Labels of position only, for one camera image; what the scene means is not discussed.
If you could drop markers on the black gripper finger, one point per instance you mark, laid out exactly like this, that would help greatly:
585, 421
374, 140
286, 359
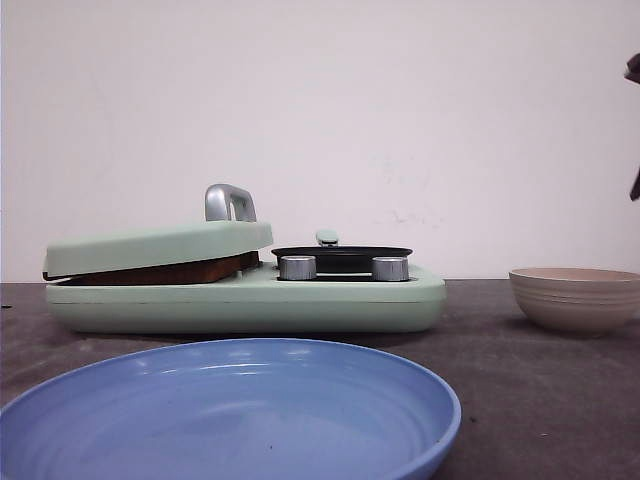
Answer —
635, 191
632, 72

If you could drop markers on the white bread slice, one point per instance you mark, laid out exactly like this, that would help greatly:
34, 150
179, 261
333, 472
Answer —
198, 272

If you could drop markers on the mint green breakfast maker lid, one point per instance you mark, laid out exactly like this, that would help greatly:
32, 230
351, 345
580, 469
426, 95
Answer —
230, 228

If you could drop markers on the beige ribbed bowl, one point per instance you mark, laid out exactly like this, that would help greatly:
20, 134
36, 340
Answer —
584, 301

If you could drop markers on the right silver control knob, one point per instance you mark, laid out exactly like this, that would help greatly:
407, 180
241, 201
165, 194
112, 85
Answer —
390, 269

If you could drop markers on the silver control knob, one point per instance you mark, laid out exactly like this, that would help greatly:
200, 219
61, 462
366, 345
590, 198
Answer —
390, 269
297, 268

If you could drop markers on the black frying pan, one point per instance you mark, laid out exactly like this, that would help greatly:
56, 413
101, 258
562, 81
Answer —
332, 258

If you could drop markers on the left silver control knob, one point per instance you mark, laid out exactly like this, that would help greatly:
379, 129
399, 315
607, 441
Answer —
297, 268

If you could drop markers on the blue plate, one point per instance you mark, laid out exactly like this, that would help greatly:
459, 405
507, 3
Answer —
234, 409

